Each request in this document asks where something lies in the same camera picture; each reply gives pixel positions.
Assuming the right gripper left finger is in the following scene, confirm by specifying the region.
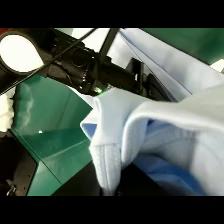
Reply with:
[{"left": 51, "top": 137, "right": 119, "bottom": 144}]
[{"left": 52, "top": 160, "right": 103, "bottom": 197}]

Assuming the black cable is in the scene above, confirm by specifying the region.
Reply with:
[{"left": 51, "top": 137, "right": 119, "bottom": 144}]
[{"left": 0, "top": 28, "right": 98, "bottom": 95}]

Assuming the light blue shirt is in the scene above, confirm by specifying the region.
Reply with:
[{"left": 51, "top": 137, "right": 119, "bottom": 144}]
[{"left": 68, "top": 28, "right": 224, "bottom": 197}]

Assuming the white garment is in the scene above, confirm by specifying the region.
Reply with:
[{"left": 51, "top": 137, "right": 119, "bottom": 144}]
[{"left": 0, "top": 87, "right": 17, "bottom": 133}]

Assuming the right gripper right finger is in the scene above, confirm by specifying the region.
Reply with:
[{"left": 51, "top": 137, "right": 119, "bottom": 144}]
[{"left": 114, "top": 162, "right": 169, "bottom": 197}]

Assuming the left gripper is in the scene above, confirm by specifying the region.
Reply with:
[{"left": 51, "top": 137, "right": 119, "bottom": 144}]
[{"left": 46, "top": 39, "right": 177, "bottom": 103}]

